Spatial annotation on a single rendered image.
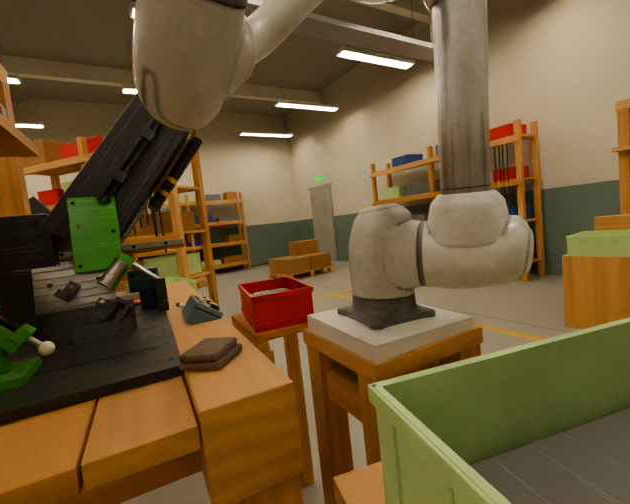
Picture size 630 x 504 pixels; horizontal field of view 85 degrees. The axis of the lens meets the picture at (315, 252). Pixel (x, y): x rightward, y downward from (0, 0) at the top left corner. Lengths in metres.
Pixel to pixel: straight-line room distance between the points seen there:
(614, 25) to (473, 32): 5.26
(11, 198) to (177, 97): 1.56
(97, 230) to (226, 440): 0.74
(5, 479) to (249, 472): 0.29
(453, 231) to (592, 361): 0.33
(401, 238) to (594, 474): 0.49
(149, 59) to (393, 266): 0.59
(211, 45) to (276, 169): 10.94
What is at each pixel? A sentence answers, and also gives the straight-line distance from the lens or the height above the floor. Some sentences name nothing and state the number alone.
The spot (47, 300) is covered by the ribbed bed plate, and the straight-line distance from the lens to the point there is 1.13.
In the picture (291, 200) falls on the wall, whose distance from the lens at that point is 11.42.
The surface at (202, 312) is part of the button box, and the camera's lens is 0.99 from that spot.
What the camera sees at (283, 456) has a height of 0.79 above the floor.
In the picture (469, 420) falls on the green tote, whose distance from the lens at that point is 0.47.
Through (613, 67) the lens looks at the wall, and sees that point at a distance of 5.93.
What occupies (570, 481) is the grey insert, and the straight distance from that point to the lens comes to 0.49.
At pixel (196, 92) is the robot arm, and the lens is 0.45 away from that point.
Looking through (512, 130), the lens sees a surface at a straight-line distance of 5.70.
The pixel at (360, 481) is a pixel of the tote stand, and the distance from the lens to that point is 0.55.
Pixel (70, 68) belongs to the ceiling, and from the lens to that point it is 8.66.
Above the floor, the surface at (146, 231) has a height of 1.23.
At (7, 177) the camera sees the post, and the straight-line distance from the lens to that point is 1.97.
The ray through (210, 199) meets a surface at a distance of 9.88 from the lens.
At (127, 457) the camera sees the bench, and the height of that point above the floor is 0.87.
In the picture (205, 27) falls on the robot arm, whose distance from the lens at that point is 0.43.
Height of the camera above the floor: 1.14
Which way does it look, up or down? 5 degrees down
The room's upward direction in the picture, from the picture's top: 6 degrees counter-clockwise
